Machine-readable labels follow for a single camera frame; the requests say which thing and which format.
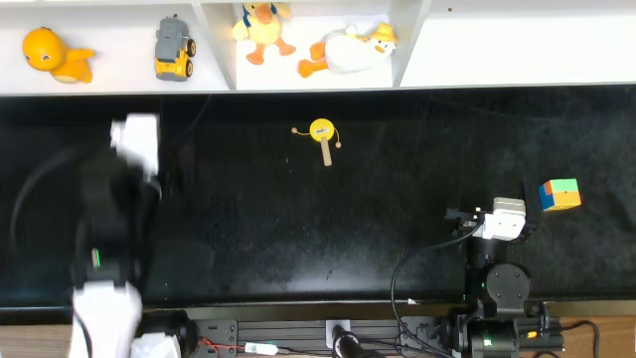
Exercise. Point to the many-coloured puzzle cube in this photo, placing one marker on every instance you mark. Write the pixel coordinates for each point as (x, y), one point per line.
(560, 195)

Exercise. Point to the yellow rattle drum toy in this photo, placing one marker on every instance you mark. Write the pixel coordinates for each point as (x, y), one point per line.
(322, 130)

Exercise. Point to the yellow rubber duck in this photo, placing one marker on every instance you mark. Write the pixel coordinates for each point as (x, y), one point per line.
(49, 52)

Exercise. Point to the mounting rail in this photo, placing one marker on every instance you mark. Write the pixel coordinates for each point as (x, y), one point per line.
(298, 338)

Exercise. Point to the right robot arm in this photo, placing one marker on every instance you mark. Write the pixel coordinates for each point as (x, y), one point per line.
(507, 286)

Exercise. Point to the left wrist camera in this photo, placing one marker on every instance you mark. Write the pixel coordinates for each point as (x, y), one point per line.
(139, 139)

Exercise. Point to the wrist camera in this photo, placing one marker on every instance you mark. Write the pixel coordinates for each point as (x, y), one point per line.
(504, 219)
(139, 139)

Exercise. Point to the white shelf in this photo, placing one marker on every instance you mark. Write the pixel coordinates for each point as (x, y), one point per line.
(497, 50)

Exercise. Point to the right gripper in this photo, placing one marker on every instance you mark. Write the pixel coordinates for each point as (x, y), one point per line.
(527, 232)

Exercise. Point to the grey and yellow toy truck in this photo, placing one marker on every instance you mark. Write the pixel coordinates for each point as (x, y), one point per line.
(171, 50)

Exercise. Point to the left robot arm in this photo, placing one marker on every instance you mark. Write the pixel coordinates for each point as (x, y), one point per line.
(107, 308)

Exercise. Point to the white plush duck yellow hat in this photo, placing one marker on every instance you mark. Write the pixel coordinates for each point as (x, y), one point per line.
(353, 52)

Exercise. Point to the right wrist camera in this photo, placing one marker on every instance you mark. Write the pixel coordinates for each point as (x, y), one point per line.
(504, 219)

